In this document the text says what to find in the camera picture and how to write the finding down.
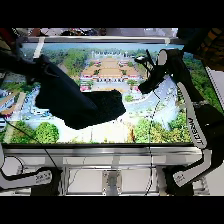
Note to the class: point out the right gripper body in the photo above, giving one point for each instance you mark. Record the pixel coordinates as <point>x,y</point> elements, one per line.
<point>151,83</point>

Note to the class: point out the black garment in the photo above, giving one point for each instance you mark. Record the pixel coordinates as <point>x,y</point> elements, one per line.
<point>188,35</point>
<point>73,103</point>

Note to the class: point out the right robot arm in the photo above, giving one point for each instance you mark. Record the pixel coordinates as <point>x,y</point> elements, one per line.
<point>196,126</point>

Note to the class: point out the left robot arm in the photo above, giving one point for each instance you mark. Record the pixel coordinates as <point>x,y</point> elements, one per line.
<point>26,178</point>

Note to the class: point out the yellow checked garment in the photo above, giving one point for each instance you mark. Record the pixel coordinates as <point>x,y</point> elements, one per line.
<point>213,46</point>

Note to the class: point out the silver frame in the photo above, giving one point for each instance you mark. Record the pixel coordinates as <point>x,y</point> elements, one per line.
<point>110,156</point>

